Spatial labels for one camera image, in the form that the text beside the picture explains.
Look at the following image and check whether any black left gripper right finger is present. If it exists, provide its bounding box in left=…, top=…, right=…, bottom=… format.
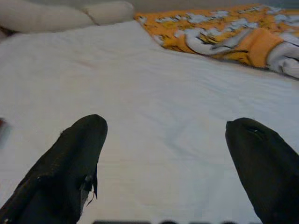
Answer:
left=225, top=117, right=299, bottom=224

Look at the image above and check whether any yellow cartoon print blanket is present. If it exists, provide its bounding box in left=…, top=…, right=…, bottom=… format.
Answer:
left=134, top=3, right=299, bottom=79

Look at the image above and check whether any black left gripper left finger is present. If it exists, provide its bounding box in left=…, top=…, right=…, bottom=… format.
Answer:
left=0, top=114, right=108, bottom=224

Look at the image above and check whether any white bed sheet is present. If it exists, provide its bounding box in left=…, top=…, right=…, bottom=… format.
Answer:
left=0, top=20, right=299, bottom=224

